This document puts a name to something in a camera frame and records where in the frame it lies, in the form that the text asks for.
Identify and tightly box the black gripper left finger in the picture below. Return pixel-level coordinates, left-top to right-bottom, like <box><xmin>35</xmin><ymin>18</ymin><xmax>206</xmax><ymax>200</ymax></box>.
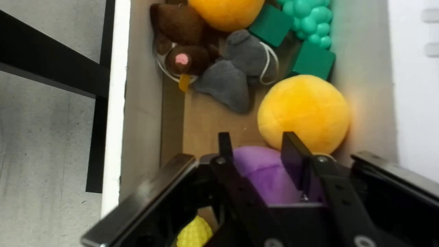
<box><xmin>210</xmin><ymin>130</ymin><xmax>281</xmax><ymax>247</ymax></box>

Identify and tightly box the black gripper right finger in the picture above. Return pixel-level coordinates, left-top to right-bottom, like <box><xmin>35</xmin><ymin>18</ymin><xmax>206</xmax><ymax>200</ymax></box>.
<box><xmin>280</xmin><ymin>130</ymin><xmax>382</xmax><ymax>247</ymax></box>

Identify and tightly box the purple plush toy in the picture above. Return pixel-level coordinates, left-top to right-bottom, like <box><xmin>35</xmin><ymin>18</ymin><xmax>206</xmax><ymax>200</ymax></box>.
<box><xmin>231</xmin><ymin>145</ymin><xmax>323</xmax><ymax>207</ymax></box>

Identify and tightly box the yellow-green plush toy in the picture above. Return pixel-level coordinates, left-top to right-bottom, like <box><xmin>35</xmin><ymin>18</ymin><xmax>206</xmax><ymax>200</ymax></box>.
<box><xmin>174</xmin><ymin>214</ymin><xmax>216</xmax><ymax>247</ymax></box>

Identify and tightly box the yellow round plush toy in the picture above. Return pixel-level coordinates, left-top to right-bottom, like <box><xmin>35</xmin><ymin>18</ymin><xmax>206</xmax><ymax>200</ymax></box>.
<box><xmin>255</xmin><ymin>74</ymin><xmax>353</xmax><ymax>156</ymax></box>

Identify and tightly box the grey plush toy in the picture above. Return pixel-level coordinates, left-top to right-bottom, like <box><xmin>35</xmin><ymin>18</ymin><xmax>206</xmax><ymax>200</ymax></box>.
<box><xmin>192</xmin><ymin>29</ymin><xmax>281</xmax><ymax>115</ymax></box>

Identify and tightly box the dark brown plush toy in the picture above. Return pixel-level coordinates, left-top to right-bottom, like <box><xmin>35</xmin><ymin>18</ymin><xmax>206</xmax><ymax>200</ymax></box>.
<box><xmin>150</xmin><ymin>1</ymin><xmax>222</xmax><ymax>88</ymax></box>

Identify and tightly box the green grape plush toy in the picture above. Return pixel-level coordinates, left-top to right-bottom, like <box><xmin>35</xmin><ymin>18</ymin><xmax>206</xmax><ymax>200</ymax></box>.
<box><xmin>247</xmin><ymin>0</ymin><xmax>338</xmax><ymax>82</ymax></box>

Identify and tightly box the orange-yellow plush toy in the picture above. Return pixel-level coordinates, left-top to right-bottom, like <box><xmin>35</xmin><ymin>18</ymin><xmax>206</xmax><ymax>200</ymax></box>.
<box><xmin>187</xmin><ymin>0</ymin><xmax>266</xmax><ymax>33</ymax></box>

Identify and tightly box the black metal stand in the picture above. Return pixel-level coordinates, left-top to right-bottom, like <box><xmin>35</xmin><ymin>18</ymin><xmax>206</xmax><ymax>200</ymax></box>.
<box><xmin>0</xmin><ymin>0</ymin><xmax>118</xmax><ymax>195</ymax></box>

